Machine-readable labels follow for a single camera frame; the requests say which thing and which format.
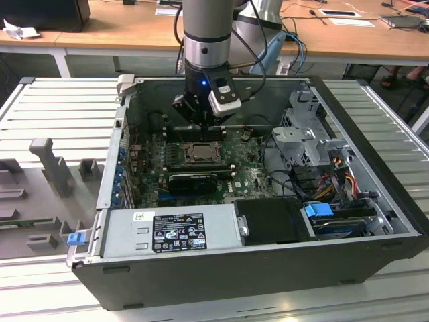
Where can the thin metal locking lever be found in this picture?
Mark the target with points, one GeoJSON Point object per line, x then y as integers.
{"type": "Point", "coordinates": [201, 143]}

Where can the green circuit board strip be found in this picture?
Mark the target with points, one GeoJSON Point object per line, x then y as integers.
{"type": "Point", "coordinates": [27, 222]}

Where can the black plastic shroud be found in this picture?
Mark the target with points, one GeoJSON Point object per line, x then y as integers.
{"type": "Point", "coordinates": [268, 221]}

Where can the pale blue teach pendant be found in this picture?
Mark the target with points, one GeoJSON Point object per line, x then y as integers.
{"type": "Point", "coordinates": [273, 50]}

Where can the round coin cell battery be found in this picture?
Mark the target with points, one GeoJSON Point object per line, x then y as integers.
{"type": "Point", "coordinates": [245, 135]}

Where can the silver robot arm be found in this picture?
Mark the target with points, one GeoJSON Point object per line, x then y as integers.
{"type": "Point", "coordinates": [206, 30]}

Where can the black open PC case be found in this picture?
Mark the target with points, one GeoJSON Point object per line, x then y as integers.
{"type": "Point", "coordinates": [234, 278]}

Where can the black box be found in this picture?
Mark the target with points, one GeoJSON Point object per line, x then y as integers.
{"type": "Point", "coordinates": [43, 13]}

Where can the grey notebook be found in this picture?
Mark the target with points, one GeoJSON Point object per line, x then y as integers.
{"type": "Point", "coordinates": [400, 21]}

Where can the CPU socket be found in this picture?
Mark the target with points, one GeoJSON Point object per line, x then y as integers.
{"type": "Point", "coordinates": [204, 162]}

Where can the CPU silver plate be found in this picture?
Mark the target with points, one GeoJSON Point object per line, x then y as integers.
{"type": "Point", "coordinates": [202, 152]}

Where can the white paper sheet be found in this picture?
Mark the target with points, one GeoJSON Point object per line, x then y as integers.
{"type": "Point", "coordinates": [352, 22]}

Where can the silver metal disk bay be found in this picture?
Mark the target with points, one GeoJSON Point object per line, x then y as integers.
{"type": "Point", "coordinates": [295, 137]}

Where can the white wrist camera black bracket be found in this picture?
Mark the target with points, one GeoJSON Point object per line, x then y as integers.
{"type": "Point", "coordinates": [224, 107]}

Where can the black graphics card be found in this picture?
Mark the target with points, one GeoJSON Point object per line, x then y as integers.
{"type": "Point", "coordinates": [191, 184]}

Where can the white framed desk panel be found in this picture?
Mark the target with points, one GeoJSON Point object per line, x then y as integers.
{"type": "Point", "coordinates": [338, 13]}

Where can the crumpled white paper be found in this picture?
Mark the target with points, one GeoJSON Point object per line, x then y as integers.
{"type": "Point", "coordinates": [20, 31]}

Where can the silver power supply unit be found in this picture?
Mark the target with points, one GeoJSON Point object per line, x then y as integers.
{"type": "Point", "coordinates": [120, 234]}

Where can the grey parts rack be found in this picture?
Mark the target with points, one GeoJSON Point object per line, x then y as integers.
{"type": "Point", "coordinates": [33, 201]}

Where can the black RAM slot row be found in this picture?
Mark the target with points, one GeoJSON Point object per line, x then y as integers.
{"type": "Point", "coordinates": [177, 134]}
{"type": "Point", "coordinates": [201, 169]}

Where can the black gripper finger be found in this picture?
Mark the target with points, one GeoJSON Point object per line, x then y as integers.
{"type": "Point", "coordinates": [184, 107]}
{"type": "Point", "coordinates": [214, 121]}

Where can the hard disk in blue carrier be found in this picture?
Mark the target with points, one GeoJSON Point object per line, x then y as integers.
{"type": "Point", "coordinates": [318, 211]}

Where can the blue case latch clip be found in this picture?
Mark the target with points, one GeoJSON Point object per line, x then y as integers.
{"type": "Point", "coordinates": [75, 239]}

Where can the green motherboard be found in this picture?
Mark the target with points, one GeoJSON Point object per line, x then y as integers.
{"type": "Point", "coordinates": [248, 174]}

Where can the white tag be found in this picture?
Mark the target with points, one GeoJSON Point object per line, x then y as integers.
{"type": "Point", "coordinates": [283, 68]}

